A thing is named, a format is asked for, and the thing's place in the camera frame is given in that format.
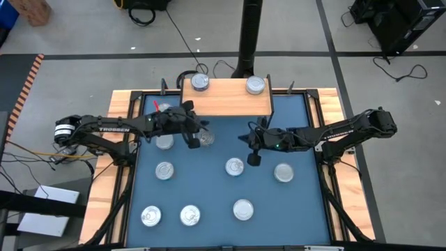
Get brown cardboard box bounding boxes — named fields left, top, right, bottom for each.
left=7, top=0, right=52, bottom=27

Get yellow floor cable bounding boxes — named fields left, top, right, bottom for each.
left=5, top=139, right=97, bottom=158

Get long black floor cable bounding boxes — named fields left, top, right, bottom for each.
left=163, top=8, right=210, bottom=76

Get thick black cable loop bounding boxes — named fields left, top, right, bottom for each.
left=176, top=69, right=199, bottom=90

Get yellow label tuna can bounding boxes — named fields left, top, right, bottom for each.
left=197, top=128, right=216, bottom=148

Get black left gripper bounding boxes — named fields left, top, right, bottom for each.
left=157, top=100, right=210, bottom=150

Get black equipment cabinet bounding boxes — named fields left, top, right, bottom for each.
left=349, top=0, right=446, bottom=57

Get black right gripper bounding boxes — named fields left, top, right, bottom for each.
left=238, top=117, right=282, bottom=167

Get wooden shelf black metal legs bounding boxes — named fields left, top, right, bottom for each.
left=178, top=73, right=276, bottom=130

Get blue table mat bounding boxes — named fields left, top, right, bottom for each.
left=125, top=93, right=332, bottom=247

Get white flat box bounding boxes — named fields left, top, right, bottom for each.
left=16, top=184, right=81, bottom=238

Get blue bin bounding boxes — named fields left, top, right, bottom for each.
left=0, top=0, right=20, bottom=31

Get hazard striped floor mat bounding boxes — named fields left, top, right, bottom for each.
left=0, top=53, right=45, bottom=140

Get black floor beam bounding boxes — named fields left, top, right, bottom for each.
left=0, top=190, right=88, bottom=220

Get black floor box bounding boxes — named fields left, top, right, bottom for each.
left=113, top=0, right=172, bottom=11

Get black power adapter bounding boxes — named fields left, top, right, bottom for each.
left=48, top=144, right=78, bottom=165

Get coiled black cable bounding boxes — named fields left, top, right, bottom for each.
left=128, top=6, right=157, bottom=27

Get blue label seafood can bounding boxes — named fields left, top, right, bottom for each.
left=190, top=73, right=210, bottom=93
left=179, top=204, right=201, bottom=227
left=140, top=205, right=162, bottom=228

